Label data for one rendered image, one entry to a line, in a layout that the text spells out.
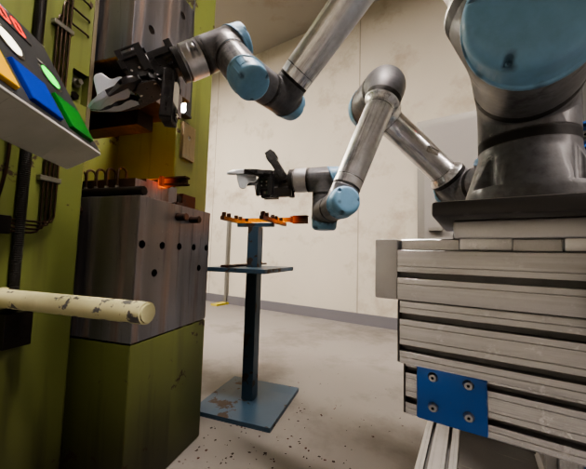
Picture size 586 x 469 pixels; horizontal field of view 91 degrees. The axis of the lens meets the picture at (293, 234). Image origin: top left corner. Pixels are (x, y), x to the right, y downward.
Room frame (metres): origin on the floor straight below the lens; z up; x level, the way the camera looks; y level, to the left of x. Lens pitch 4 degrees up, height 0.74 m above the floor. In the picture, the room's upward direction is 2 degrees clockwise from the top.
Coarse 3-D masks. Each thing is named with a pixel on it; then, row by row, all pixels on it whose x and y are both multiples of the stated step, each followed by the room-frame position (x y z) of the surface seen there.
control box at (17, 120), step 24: (0, 24) 0.45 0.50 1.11; (0, 48) 0.42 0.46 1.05; (24, 48) 0.51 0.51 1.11; (0, 96) 0.38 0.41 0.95; (24, 96) 0.42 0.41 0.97; (0, 120) 0.42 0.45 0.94; (24, 120) 0.44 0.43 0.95; (48, 120) 0.47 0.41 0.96; (24, 144) 0.49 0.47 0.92; (48, 144) 0.52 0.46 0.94; (72, 144) 0.55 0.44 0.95
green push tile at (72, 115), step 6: (54, 96) 0.52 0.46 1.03; (60, 102) 0.53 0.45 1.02; (66, 102) 0.55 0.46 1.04; (60, 108) 0.53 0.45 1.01; (66, 108) 0.54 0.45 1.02; (72, 108) 0.57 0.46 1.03; (66, 114) 0.53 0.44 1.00; (72, 114) 0.55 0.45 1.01; (78, 114) 0.59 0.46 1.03; (66, 120) 0.53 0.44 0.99; (72, 120) 0.54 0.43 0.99; (78, 120) 0.57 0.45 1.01; (72, 126) 0.53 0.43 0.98; (78, 126) 0.56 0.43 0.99; (84, 126) 0.59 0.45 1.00; (78, 132) 0.55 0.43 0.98; (84, 132) 0.57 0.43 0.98; (90, 138) 0.59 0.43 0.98
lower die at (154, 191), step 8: (88, 184) 0.97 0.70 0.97; (104, 184) 0.95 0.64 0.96; (112, 184) 0.94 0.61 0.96; (120, 184) 0.93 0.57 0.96; (128, 184) 0.92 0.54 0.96; (136, 184) 0.92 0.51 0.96; (144, 184) 0.95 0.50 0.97; (152, 184) 0.98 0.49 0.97; (152, 192) 0.98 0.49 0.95; (160, 192) 1.02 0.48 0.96; (168, 192) 1.06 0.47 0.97; (176, 192) 1.10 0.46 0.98; (168, 200) 1.06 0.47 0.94; (176, 200) 1.10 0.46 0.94
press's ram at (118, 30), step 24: (120, 0) 0.88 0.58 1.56; (144, 0) 0.90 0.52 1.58; (168, 0) 1.00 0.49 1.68; (120, 24) 0.88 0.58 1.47; (144, 24) 0.90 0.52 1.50; (168, 24) 1.01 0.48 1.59; (192, 24) 1.13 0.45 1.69; (96, 48) 0.90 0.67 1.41; (144, 48) 0.91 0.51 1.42; (96, 72) 0.96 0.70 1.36
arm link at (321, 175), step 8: (312, 168) 0.84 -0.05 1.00; (320, 168) 0.83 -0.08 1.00; (328, 168) 0.82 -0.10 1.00; (336, 168) 0.82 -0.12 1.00; (312, 176) 0.83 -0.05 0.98; (320, 176) 0.83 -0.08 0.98; (328, 176) 0.82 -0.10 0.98; (312, 184) 0.84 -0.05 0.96; (320, 184) 0.83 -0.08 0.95; (328, 184) 0.82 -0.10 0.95; (312, 192) 0.87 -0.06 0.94
